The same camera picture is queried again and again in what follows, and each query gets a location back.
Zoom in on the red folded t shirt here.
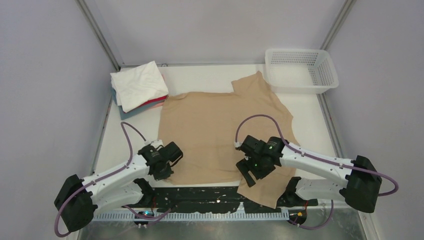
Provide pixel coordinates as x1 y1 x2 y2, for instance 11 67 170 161
136 95 168 109

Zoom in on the white folded t shirt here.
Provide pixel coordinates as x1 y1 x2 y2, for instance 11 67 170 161
110 61 169 113

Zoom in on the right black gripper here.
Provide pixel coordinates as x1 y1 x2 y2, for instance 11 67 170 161
236 154 276 188

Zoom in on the aluminium front rail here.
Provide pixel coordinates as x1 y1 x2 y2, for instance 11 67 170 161
70 185 373 222

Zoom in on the white plastic basket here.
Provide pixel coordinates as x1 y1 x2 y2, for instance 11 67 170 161
264 48 339 95

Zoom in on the blue-grey folded t shirt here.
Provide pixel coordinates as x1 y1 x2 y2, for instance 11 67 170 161
118 106 152 120

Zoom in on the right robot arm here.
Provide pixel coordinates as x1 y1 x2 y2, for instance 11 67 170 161
234 135 382 213

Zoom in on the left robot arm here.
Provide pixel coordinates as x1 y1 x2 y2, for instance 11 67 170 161
54 140 184 233

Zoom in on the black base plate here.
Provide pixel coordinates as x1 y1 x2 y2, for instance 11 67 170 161
129 186 318 214

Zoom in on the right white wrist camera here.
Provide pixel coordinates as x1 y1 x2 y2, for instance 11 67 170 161
234 141 242 150

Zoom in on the beige t shirt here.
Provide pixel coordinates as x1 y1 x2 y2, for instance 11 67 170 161
158 71 297 209

